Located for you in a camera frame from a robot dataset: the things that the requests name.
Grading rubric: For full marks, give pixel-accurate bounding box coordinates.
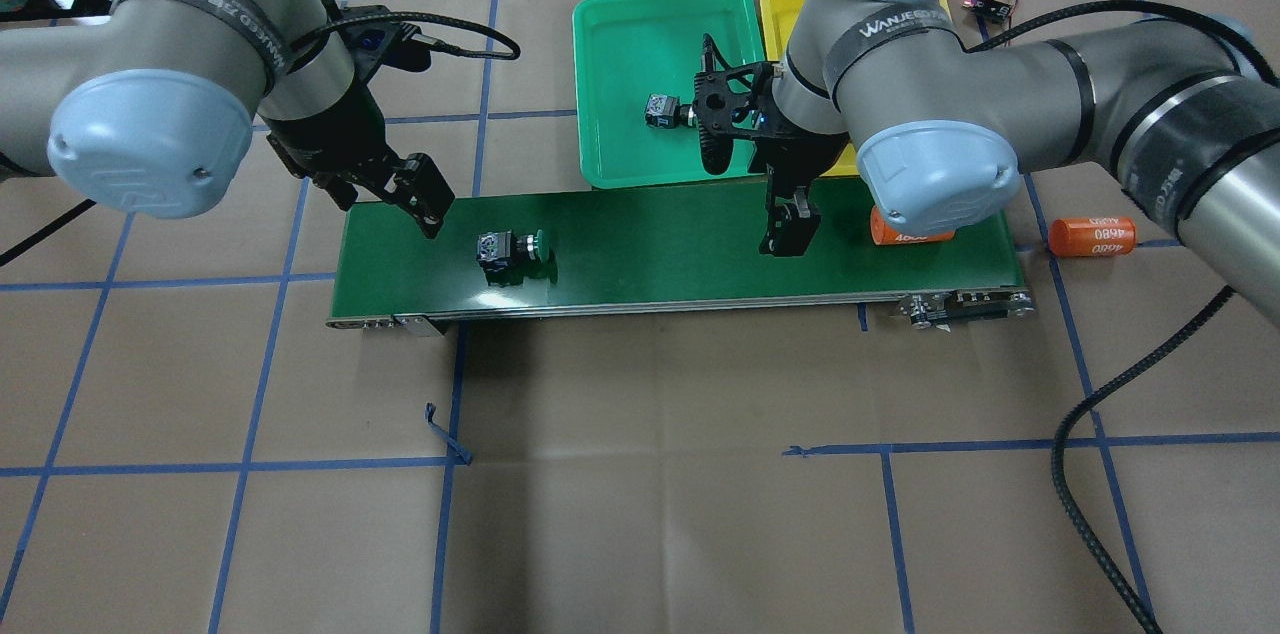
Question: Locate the green button with blue base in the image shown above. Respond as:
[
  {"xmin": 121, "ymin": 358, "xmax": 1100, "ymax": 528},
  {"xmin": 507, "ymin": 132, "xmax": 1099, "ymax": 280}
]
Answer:
[{"xmin": 475, "ymin": 229, "xmax": 550, "ymax": 273}]

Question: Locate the yellow plastic tray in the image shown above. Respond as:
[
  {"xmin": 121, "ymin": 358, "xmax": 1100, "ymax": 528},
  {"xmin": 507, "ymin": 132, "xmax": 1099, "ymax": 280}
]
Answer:
[{"xmin": 759, "ymin": 0, "xmax": 951, "ymax": 177}]

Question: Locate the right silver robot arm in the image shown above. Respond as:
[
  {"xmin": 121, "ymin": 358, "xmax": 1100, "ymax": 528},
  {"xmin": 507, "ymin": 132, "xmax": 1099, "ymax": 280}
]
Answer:
[{"xmin": 692, "ymin": 0, "xmax": 1279, "ymax": 321}]

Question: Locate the green plastic tray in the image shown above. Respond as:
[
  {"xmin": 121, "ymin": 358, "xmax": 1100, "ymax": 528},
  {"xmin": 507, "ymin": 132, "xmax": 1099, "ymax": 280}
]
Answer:
[{"xmin": 572, "ymin": 0, "xmax": 765, "ymax": 190}]

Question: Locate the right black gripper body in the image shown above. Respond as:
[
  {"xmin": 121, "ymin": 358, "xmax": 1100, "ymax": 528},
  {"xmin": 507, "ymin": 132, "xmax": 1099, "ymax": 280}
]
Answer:
[{"xmin": 692, "ymin": 35, "xmax": 850, "ymax": 257}]

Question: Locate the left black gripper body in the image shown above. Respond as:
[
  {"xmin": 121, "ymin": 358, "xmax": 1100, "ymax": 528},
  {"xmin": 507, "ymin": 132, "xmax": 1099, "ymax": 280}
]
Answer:
[{"xmin": 265, "ymin": 9, "xmax": 454, "ymax": 240}]

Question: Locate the orange cylinder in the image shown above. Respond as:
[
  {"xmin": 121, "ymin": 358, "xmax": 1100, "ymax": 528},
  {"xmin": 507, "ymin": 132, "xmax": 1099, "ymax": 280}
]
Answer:
[
  {"xmin": 1048, "ymin": 218, "xmax": 1137, "ymax": 259},
  {"xmin": 869, "ymin": 206, "xmax": 956, "ymax": 246}
]

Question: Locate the small black circuit board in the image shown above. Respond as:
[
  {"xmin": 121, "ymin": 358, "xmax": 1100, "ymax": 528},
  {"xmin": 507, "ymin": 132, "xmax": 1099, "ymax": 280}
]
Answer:
[{"xmin": 963, "ymin": 0, "xmax": 1012, "ymax": 26}]

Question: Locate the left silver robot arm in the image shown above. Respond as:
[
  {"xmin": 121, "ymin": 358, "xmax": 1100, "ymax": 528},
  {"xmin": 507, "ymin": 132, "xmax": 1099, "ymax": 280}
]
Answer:
[{"xmin": 1, "ymin": 0, "xmax": 454, "ymax": 238}]

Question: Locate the green push button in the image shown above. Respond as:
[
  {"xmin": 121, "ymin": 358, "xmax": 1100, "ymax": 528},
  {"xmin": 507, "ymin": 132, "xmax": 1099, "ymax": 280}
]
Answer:
[{"xmin": 644, "ymin": 93, "xmax": 698, "ymax": 131}]

